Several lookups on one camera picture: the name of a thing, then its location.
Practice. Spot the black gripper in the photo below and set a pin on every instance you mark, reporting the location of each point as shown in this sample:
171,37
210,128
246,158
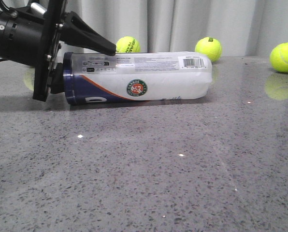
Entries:
74,32

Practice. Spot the far right tennis ball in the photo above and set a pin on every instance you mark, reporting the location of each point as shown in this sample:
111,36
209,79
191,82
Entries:
279,58

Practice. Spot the white blue tennis ball can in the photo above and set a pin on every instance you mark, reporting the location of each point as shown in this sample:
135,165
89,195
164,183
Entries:
98,78

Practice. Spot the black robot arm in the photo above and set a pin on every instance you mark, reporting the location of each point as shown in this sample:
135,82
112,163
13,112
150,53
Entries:
31,35

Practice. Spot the Head Team tennis ball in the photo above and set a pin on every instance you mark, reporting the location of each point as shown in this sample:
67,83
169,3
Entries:
128,44

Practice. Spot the grey pleated curtain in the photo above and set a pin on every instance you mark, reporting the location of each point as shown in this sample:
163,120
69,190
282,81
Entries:
243,27

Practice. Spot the Wilson tennis ball behind can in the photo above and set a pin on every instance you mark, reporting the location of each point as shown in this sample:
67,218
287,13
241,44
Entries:
210,47

